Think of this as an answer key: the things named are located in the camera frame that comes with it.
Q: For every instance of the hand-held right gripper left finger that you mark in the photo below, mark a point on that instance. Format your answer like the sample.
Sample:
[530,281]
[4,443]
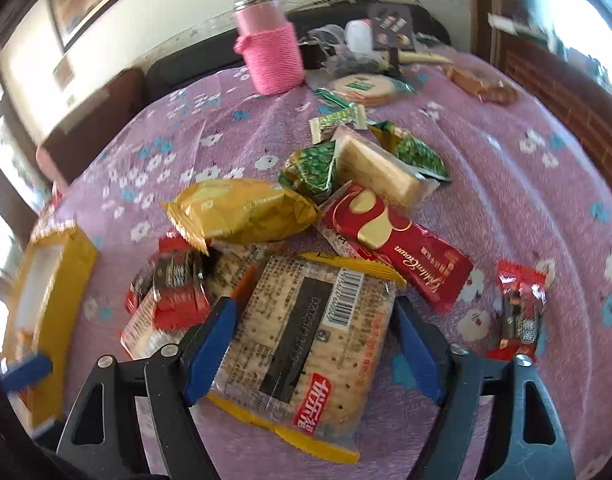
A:
[210,350]

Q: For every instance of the yellow-edged cracker packet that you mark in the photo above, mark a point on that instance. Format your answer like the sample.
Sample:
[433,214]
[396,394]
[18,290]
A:
[306,340]

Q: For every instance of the brown sofa section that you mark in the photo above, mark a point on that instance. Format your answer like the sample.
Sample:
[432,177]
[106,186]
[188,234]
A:
[120,95]

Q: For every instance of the green gold snack packet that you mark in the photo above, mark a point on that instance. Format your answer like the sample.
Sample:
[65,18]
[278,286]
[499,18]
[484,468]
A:
[416,152]
[308,170]

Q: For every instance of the white plastic jar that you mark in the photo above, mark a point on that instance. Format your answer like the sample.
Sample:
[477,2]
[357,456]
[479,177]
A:
[358,35]

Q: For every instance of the yellow cardboard box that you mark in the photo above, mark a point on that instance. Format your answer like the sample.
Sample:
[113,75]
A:
[68,280]

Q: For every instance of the yellow snack packet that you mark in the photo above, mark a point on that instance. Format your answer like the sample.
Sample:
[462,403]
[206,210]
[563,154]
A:
[235,210]

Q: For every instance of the small red snack packet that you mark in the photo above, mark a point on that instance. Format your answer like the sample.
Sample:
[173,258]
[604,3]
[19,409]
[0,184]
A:
[178,285]
[518,305]

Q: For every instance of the small green white candy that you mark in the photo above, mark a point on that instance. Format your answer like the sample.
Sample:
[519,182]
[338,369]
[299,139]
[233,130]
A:
[336,121]

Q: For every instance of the pink knit-sleeved bottle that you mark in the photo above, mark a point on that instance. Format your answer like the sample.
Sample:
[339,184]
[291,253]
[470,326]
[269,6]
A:
[271,45]

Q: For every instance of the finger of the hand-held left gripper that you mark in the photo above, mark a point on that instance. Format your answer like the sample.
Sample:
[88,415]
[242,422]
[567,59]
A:
[25,371]

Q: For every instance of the round cracker packet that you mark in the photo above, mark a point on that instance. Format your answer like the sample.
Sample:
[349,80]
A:
[363,87]

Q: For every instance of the purple floral tablecloth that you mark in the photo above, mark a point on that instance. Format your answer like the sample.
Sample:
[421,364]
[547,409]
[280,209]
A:
[235,135]

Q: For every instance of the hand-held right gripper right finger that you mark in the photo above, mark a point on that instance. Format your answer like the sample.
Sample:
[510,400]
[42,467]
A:
[416,355]

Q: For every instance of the brown candy wrapper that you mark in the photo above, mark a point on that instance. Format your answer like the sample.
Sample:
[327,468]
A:
[478,82]

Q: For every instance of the orange-edged cracker packet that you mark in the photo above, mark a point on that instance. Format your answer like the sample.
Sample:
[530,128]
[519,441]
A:
[140,332]

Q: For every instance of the clear cracker packet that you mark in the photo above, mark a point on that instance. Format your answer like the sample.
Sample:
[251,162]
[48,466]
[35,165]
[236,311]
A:
[381,170]

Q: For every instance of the red biscuit packet gold swirl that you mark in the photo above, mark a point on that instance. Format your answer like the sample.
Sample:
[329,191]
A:
[386,240]

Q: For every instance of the black sofa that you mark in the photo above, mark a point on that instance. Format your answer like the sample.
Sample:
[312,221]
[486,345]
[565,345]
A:
[195,67]

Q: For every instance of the cream plastic stick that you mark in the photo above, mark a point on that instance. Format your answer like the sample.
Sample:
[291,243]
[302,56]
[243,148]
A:
[426,57]

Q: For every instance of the black box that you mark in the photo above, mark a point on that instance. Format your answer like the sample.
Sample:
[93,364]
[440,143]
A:
[391,25]

